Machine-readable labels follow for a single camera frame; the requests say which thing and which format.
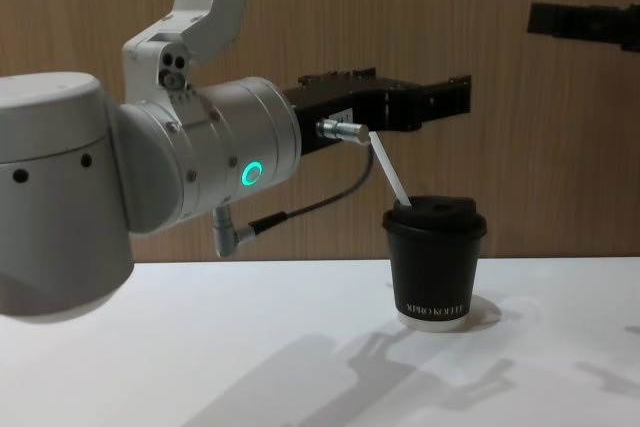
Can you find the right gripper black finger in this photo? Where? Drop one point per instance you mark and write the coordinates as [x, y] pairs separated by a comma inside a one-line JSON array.
[[557, 21]]

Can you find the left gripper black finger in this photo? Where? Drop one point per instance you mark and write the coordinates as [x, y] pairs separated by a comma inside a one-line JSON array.
[[452, 99], [452, 79]]

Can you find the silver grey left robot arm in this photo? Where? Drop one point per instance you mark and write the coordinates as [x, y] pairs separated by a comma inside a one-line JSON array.
[[75, 162]]

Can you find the black plastic cup lid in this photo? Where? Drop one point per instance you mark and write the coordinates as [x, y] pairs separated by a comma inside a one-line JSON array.
[[435, 214]]

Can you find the black paper cup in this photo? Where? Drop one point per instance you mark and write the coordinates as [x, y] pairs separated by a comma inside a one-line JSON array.
[[432, 282]]

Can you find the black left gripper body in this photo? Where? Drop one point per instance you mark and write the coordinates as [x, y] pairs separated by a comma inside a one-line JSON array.
[[370, 107]]

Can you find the white straw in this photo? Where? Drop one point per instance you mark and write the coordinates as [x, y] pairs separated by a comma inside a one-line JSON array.
[[390, 167]]

